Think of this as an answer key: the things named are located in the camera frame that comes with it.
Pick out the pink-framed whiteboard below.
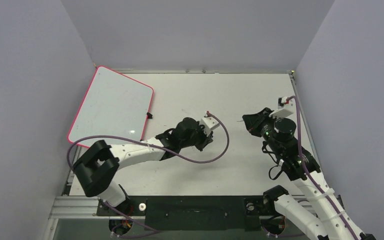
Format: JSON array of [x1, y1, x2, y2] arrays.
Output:
[[67, 66, 154, 147]]

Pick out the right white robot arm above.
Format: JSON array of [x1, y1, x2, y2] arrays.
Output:
[[242, 107, 375, 240]]

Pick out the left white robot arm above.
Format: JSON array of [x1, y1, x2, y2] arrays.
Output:
[[73, 116, 220, 215]]

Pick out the black whiteboard clip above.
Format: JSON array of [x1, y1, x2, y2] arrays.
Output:
[[146, 112, 153, 119]]

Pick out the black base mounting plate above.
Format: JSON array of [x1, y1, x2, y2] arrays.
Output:
[[96, 195, 296, 232]]

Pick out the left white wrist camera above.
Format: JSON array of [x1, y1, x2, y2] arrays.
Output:
[[198, 111, 220, 135]]

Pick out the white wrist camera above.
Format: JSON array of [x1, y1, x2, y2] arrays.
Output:
[[198, 111, 220, 135], [269, 96, 295, 119]]

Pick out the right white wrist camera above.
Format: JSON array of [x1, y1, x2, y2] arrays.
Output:
[[269, 96, 295, 119]]

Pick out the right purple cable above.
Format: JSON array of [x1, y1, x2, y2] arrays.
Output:
[[261, 95, 360, 240]]

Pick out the purple cable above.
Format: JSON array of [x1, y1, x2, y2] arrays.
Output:
[[261, 95, 360, 240], [66, 113, 231, 239]]

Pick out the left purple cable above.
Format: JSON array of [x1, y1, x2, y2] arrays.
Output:
[[66, 113, 231, 239]]

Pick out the aluminium front rail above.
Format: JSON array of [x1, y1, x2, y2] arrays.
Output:
[[50, 195, 275, 220]]

